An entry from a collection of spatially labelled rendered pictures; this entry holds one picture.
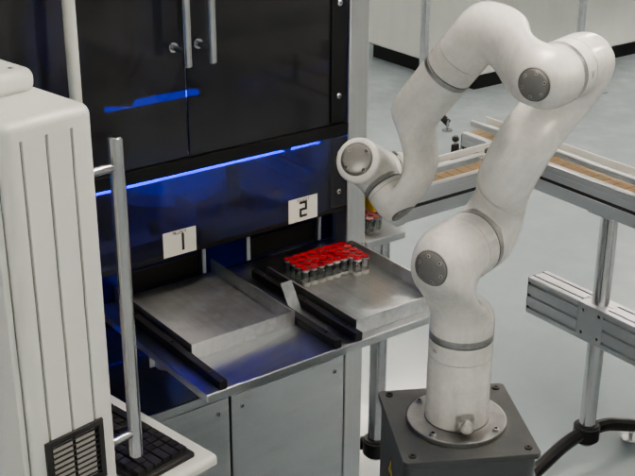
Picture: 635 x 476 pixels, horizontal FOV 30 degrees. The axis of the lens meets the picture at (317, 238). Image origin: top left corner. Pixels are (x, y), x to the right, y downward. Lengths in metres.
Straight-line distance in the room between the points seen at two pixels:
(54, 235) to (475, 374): 0.81
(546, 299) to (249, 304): 1.22
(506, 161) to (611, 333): 1.56
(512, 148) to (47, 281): 0.78
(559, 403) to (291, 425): 1.27
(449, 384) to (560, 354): 2.21
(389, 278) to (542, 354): 1.64
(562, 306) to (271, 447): 1.02
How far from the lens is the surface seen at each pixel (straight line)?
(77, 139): 1.85
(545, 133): 1.98
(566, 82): 1.85
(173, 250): 2.66
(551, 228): 5.47
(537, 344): 4.44
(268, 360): 2.46
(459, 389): 2.20
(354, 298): 2.70
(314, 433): 3.15
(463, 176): 3.32
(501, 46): 1.93
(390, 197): 2.13
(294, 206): 2.82
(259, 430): 3.03
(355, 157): 2.14
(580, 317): 3.55
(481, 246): 2.07
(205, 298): 2.71
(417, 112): 2.06
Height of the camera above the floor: 2.08
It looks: 23 degrees down
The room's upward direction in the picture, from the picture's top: straight up
